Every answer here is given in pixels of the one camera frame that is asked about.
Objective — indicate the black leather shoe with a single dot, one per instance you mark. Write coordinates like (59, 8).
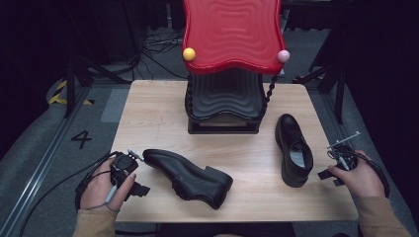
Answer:
(191, 179)
(291, 131)

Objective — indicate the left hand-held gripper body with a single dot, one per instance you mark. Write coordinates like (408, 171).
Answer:
(123, 164)

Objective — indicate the person's left hand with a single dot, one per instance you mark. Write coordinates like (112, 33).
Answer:
(99, 191)

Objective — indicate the person's right hand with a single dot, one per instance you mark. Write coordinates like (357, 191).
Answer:
(364, 179)

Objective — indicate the black metal stand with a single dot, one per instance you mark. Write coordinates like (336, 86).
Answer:
(339, 85)
(70, 82)

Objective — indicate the yellow and black floor tape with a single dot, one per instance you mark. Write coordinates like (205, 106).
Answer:
(59, 94)

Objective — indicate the metal floor rail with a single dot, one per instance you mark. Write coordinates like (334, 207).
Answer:
(36, 168)

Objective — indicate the red and black shoe rack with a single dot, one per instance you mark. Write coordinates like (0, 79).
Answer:
(230, 33)

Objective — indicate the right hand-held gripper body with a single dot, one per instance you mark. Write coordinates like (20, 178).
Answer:
(344, 156)

